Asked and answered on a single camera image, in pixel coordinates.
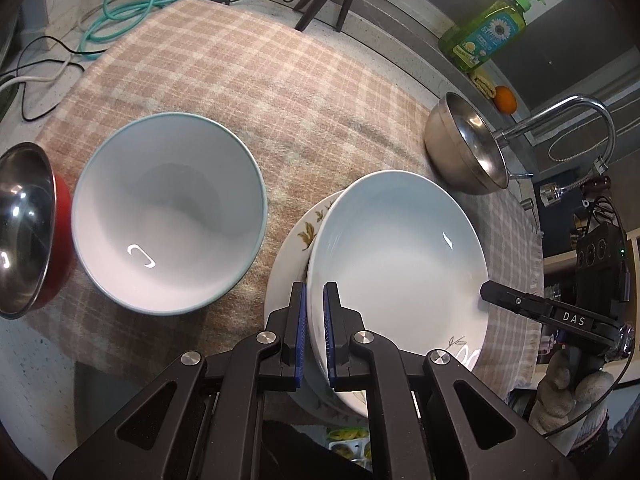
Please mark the white plate pink flower sprigs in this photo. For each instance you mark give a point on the white plate pink flower sprigs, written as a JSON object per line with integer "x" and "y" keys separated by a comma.
{"x": 287, "y": 270}

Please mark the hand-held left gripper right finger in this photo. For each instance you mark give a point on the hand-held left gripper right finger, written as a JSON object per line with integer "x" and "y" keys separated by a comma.
{"x": 329, "y": 340}

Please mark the stainless steel bowl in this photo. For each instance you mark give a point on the stainless steel bowl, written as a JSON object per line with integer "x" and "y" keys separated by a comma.
{"x": 450, "y": 145}

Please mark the orange fruit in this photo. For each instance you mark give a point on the orange fruit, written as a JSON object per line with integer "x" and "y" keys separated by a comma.
{"x": 505, "y": 99}

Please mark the beige plaid cloth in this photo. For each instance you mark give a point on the beige plaid cloth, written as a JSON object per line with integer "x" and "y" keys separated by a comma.
{"x": 250, "y": 85}

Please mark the green dish soap bottle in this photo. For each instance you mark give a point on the green dish soap bottle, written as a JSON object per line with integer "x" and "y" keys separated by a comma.
{"x": 480, "y": 35}

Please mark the white bowl teal rim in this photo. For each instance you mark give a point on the white bowl teal rim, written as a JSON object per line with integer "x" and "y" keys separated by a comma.
{"x": 165, "y": 210}

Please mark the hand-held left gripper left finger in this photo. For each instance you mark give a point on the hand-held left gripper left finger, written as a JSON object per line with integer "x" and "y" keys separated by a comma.
{"x": 299, "y": 335}

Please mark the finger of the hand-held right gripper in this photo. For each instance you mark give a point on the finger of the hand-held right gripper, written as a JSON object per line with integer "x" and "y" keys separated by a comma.
{"x": 505, "y": 297}

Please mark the white plate silver leaf print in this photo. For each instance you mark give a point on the white plate silver leaf print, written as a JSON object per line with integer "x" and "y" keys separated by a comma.
{"x": 400, "y": 270}

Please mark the yellow sponge cloth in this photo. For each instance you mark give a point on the yellow sponge cloth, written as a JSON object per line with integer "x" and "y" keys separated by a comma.
{"x": 482, "y": 84}

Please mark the red bowl steel inside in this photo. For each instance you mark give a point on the red bowl steel inside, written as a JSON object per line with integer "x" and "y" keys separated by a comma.
{"x": 25, "y": 225}

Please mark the chrome kitchen faucet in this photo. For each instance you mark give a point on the chrome kitchen faucet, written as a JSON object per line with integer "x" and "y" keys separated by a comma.
{"x": 545, "y": 117}

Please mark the person's right hand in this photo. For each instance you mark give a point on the person's right hand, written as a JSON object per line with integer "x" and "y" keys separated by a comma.
{"x": 560, "y": 395}

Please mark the yellow green packaging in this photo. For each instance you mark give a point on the yellow green packaging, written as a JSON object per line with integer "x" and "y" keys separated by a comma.
{"x": 350, "y": 442}

